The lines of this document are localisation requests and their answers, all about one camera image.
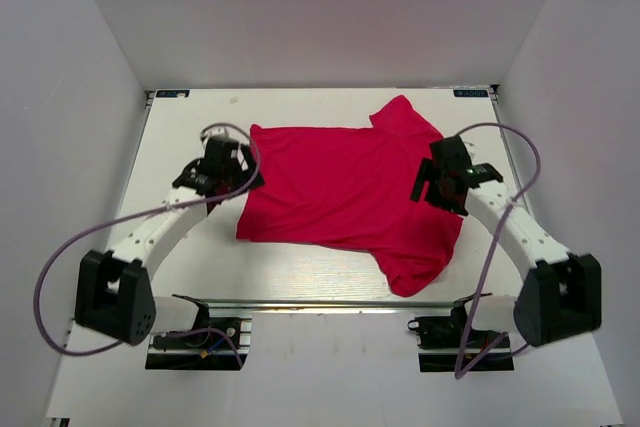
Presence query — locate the red t shirt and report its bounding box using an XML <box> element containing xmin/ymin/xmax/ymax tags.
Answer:
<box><xmin>236</xmin><ymin>95</ymin><xmax>462</xmax><ymax>297</ymax></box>

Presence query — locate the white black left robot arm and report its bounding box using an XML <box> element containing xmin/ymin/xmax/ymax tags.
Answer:
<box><xmin>74</xmin><ymin>136</ymin><xmax>264</xmax><ymax>346</ymax></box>

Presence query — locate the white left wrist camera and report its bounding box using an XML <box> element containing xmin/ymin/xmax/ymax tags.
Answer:
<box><xmin>199</xmin><ymin>125</ymin><xmax>229</xmax><ymax>145</ymax></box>

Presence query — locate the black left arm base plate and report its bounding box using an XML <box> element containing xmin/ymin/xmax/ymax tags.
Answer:
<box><xmin>145</xmin><ymin>315</ymin><xmax>252</xmax><ymax>372</ymax></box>

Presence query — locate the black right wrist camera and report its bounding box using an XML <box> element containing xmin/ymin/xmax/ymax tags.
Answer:
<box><xmin>467</xmin><ymin>163</ymin><xmax>503</xmax><ymax>184</ymax></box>

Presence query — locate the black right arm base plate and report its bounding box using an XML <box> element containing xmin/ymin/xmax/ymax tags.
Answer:
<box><xmin>407</xmin><ymin>316</ymin><xmax>514</xmax><ymax>373</ymax></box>

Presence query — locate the aluminium table frame rail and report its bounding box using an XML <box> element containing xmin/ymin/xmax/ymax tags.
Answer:
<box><xmin>488</xmin><ymin>84</ymin><xmax>569</xmax><ymax>309</ymax></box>

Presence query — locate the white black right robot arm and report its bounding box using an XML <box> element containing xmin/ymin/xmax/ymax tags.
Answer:
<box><xmin>410</xmin><ymin>136</ymin><xmax>602</xmax><ymax>347</ymax></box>

